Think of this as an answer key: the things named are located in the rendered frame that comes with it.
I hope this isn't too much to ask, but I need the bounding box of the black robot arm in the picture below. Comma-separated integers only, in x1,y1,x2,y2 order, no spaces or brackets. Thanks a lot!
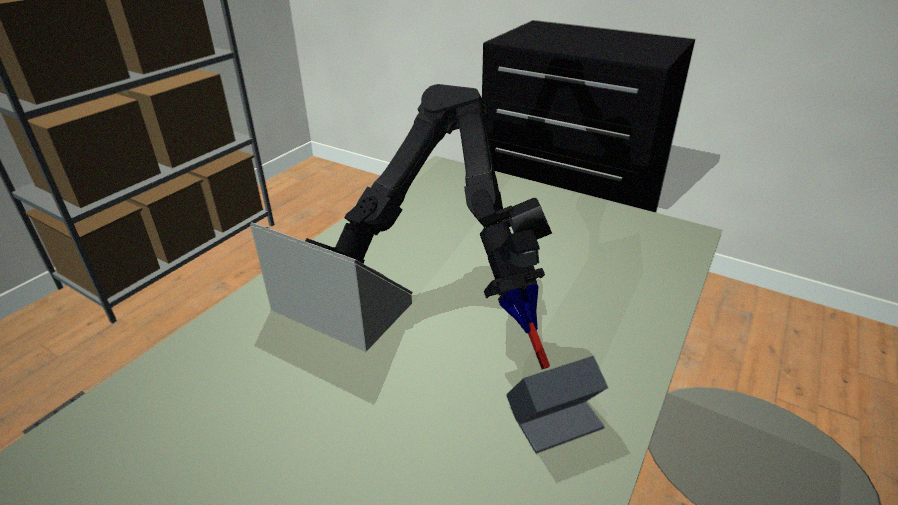
305,84,552,279

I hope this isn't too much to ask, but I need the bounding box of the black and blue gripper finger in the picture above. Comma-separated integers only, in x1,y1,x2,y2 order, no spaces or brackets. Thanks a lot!
499,289,530,334
521,284,539,330

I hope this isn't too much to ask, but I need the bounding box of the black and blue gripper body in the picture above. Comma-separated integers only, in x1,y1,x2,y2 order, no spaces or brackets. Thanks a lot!
484,268,545,301

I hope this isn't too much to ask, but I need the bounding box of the red peg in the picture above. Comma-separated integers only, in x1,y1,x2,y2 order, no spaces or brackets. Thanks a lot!
528,322,550,369

